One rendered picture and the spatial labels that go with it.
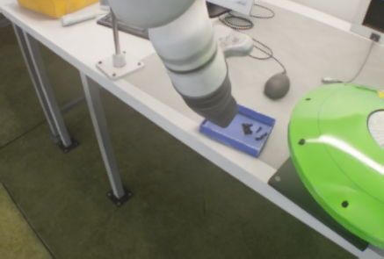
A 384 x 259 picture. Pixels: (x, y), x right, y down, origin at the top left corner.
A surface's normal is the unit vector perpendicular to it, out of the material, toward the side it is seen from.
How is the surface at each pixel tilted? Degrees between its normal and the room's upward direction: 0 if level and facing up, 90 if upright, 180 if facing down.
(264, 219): 0
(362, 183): 21
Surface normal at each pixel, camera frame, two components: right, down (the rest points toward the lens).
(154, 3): 0.13, 0.81
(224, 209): 0.04, -0.73
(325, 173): -0.34, -0.58
